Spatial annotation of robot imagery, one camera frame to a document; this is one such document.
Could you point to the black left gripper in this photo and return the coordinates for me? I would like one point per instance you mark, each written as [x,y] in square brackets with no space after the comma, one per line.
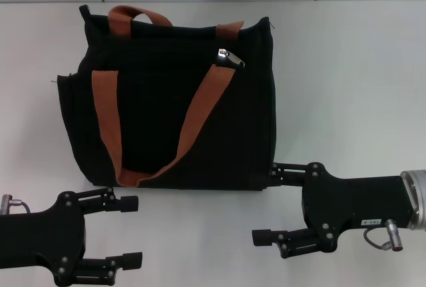
[40,237]

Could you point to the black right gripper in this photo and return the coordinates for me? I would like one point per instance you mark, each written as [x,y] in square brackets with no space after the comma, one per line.
[356,200]

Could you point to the silver zipper pull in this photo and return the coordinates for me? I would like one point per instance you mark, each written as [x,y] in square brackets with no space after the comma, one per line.
[231,58]

